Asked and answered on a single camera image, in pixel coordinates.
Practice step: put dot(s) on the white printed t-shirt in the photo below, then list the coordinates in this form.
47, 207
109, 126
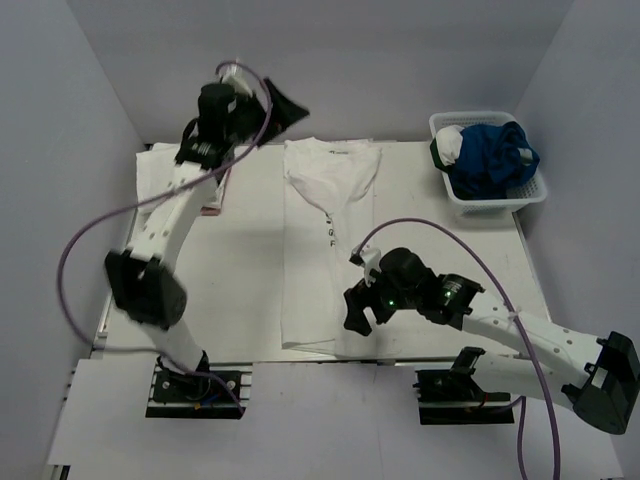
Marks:
328, 210

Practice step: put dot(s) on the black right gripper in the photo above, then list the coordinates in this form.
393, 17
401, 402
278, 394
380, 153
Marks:
357, 299

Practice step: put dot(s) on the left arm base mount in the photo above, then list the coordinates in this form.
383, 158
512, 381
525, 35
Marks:
176, 396

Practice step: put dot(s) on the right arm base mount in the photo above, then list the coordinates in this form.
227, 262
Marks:
448, 396

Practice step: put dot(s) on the white plastic basket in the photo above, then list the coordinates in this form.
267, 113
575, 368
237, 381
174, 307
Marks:
534, 191

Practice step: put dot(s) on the blue t-shirt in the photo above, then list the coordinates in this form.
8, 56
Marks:
492, 160

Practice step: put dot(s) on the green and white t-shirt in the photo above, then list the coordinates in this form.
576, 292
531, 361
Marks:
445, 147

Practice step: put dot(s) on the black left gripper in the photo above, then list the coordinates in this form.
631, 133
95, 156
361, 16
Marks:
284, 116

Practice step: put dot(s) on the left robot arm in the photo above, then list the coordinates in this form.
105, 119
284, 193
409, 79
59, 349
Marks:
141, 276

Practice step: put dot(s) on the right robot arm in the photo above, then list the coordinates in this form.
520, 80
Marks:
595, 377

